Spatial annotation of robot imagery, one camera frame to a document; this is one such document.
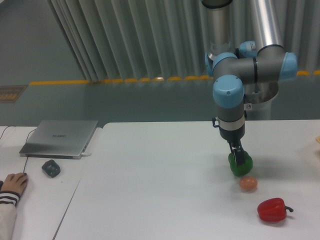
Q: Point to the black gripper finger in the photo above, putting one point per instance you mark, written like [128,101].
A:
[237,152]

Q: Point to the white usb plug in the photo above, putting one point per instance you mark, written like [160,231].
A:
[84,154]

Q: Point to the wicker basket edge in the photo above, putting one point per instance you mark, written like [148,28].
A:
[318,138]

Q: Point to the brown egg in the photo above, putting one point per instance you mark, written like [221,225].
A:
[248,184]

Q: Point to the green bell pepper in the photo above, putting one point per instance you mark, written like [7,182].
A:
[242,169]

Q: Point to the small black gadget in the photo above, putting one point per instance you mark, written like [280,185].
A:
[51,168]

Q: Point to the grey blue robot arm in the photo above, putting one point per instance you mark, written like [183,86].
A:
[230,73]

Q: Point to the grey pleated curtain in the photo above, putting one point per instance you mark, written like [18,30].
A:
[136,39]

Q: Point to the silver closed laptop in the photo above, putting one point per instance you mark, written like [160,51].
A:
[61,139]

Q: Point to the white striped sleeve forearm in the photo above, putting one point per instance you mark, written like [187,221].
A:
[8,213]

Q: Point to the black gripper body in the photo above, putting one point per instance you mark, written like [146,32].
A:
[231,129]

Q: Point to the red bell pepper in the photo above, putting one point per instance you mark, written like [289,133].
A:
[273,210]

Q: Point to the person's hand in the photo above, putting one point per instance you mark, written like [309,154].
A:
[16,183]

